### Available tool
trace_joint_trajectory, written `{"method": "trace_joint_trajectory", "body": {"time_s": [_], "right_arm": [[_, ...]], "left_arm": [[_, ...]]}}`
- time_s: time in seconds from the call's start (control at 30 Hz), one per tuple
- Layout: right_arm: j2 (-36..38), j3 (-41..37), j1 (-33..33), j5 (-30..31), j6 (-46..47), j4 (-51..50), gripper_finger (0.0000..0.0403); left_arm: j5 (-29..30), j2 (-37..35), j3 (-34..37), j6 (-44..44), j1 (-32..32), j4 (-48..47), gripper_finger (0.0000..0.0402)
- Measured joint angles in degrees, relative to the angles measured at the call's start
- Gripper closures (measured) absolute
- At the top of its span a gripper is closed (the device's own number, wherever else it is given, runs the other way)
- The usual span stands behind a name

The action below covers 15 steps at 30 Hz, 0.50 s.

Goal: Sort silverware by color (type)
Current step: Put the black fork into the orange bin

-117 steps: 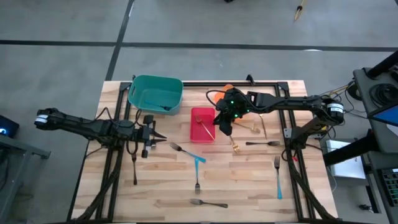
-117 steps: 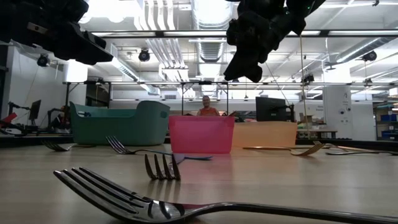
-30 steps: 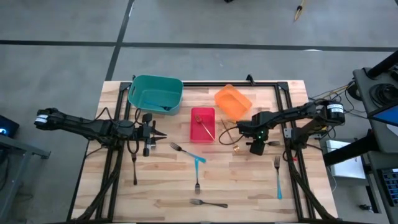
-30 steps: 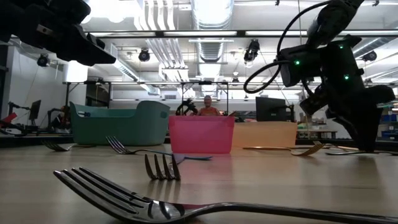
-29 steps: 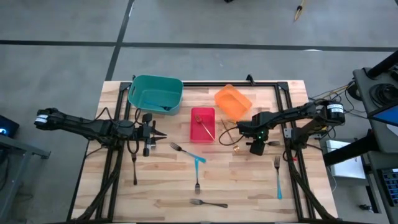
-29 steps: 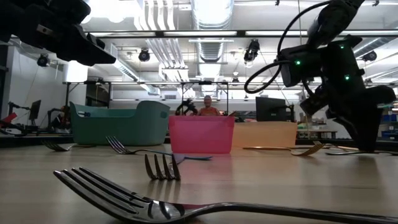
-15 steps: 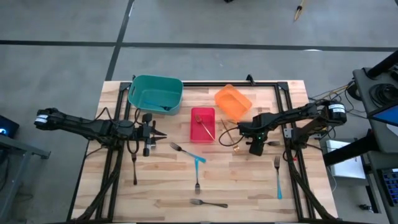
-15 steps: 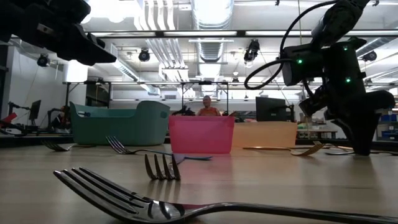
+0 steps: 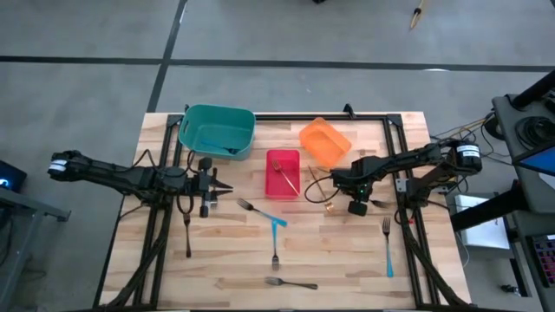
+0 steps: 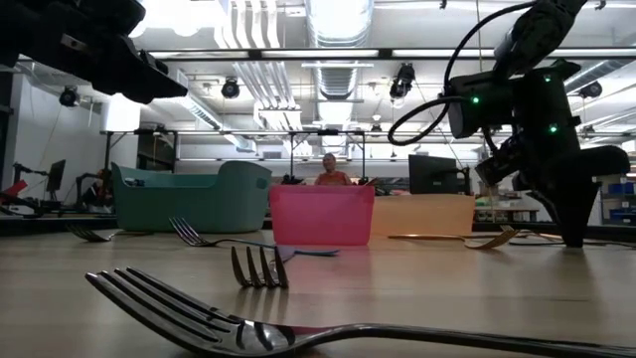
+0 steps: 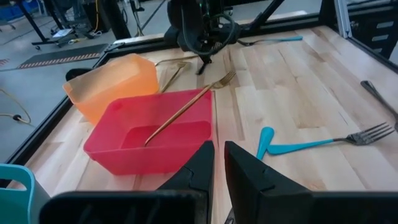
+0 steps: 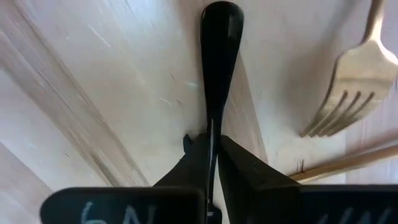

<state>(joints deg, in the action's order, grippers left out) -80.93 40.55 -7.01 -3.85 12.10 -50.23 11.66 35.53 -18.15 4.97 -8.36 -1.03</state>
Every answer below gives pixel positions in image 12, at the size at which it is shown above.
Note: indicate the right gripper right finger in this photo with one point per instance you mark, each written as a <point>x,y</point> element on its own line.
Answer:
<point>280,205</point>

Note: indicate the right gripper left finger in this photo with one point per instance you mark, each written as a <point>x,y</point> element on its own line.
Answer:
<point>124,208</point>

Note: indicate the black fork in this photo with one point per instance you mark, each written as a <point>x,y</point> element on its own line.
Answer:
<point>220,46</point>

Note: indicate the wooden chopstick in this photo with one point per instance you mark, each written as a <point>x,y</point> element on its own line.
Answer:
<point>342,163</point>

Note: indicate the gold fork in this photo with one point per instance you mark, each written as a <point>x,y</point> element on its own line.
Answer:
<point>360,71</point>

